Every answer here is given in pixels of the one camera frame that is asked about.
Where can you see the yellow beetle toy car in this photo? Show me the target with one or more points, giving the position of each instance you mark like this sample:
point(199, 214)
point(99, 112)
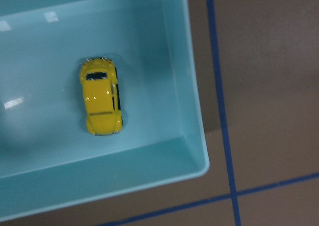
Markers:
point(99, 81)

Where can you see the light blue plastic bin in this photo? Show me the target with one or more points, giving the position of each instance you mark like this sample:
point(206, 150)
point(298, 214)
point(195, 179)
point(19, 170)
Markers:
point(48, 159)

